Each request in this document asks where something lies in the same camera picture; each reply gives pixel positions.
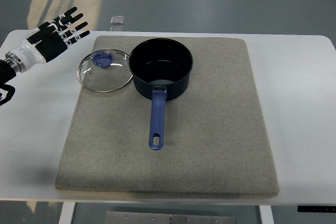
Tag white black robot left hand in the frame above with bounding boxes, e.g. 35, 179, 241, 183
1, 7, 90, 73

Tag glass pot lid blue knob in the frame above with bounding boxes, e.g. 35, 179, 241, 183
77, 49, 133, 93

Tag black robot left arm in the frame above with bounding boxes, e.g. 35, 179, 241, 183
1, 60, 16, 105

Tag clear plastic floor piece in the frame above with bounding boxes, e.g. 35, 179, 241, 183
110, 15, 124, 31

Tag white table leg left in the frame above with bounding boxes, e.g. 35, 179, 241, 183
58, 202, 76, 224

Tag white table leg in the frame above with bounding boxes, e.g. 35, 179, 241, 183
58, 202, 76, 224
259, 205, 274, 224

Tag grey fabric mat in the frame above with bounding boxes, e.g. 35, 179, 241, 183
55, 37, 279, 198

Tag white table leg right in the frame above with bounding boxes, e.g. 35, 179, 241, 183
259, 205, 274, 224

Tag black table control panel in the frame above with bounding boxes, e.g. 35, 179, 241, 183
297, 205, 336, 213

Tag dark blue saucepan blue handle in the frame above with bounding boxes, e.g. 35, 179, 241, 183
129, 38, 193, 151

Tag metal table base plate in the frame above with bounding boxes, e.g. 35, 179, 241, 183
105, 211, 237, 224

